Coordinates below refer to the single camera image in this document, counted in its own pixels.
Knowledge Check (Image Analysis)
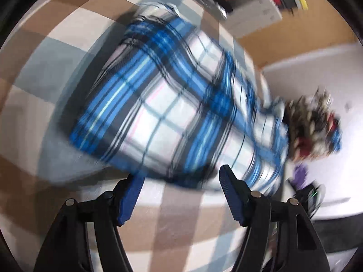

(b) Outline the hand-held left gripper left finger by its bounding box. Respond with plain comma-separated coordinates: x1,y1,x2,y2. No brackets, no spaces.
33,173,146,272

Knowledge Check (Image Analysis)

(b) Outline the white storage box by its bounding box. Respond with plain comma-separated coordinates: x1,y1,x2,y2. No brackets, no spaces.
224,0,284,39

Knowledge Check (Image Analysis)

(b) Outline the brown checked blanket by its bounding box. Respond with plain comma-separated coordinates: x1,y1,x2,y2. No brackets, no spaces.
0,0,284,272

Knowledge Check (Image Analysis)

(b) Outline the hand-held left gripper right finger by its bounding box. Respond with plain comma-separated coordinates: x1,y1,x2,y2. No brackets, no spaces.
219,165,331,272

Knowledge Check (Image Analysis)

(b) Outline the purple bag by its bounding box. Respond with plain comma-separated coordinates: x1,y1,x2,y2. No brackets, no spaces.
292,163,311,189

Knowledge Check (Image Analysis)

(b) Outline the dark glass desk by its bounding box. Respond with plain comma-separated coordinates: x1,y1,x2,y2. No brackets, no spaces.
309,212,363,254

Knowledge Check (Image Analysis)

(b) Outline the blue plaid shirt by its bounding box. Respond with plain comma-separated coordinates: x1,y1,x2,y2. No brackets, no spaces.
69,1,290,197

